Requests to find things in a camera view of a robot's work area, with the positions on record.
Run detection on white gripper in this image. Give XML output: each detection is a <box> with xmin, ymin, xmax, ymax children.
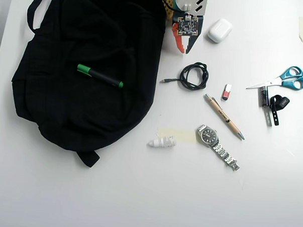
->
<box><xmin>170</xmin><ymin>0</ymin><xmax>209</xmax><ymax>56</ymax></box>

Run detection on red and silver usb stick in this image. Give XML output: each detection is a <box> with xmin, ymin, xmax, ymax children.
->
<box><xmin>221</xmin><ymin>83</ymin><xmax>232</xmax><ymax>102</ymax></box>

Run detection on black fabric bag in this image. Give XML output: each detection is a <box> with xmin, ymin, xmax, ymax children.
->
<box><xmin>8</xmin><ymin>0</ymin><xmax>169</xmax><ymax>171</ymax></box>

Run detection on white earbuds case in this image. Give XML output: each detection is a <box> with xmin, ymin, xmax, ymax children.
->
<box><xmin>207</xmin><ymin>18</ymin><xmax>234</xmax><ymax>44</ymax></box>

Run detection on yellow perforated plate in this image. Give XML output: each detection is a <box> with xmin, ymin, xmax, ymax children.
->
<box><xmin>160</xmin><ymin>0</ymin><xmax>176</xmax><ymax>20</ymax></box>

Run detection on wooden ballpoint pen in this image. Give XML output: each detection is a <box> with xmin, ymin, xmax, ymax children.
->
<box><xmin>202</xmin><ymin>93</ymin><xmax>247</xmax><ymax>141</ymax></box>

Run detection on black marker with green cap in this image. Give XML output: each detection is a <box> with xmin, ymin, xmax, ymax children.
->
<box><xmin>76</xmin><ymin>63</ymin><xmax>125</xmax><ymax>89</ymax></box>

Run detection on long beige tape strip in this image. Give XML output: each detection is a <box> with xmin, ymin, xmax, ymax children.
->
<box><xmin>155</xmin><ymin>127</ymin><xmax>198</xmax><ymax>144</ymax></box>

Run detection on black cylindrical battery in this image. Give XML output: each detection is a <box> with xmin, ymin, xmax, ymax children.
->
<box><xmin>259</xmin><ymin>85</ymin><xmax>270</xmax><ymax>108</ymax></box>

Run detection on silver wristwatch with dark dial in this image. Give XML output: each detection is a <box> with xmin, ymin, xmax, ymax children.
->
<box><xmin>194</xmin><ymin>124</ymin><xmax>242</xmax><ymax>171</ymax></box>

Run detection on bare camera circuit board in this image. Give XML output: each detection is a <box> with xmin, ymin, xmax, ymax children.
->
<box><xmin>176</xmin><ymin>15</ymin><xmax>199</xmax><ymax>37</ymax></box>

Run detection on coiled black usb cable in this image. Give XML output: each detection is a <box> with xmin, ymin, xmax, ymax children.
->
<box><xmin>159</xmin><ymin>60</ymin><xmax>210</xmax><ymax>91</ymax></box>

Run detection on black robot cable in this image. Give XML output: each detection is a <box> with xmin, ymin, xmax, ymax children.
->
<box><xmin>157</xmin><ymin>0</ymin><xmax>184</xmax><ymax>13</ymax></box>

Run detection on blue-handled scissors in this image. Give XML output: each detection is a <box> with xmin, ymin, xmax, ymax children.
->
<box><xmin>245</xmin><ymin>63</ymin><xmax>303</xmax><ymax>92</ymax></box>

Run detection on black strap with holes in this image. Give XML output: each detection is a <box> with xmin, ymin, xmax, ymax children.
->
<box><xmin>268</xmin><ymin>94</ymin><xmax>290</xmax><ymax>127</ymax></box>

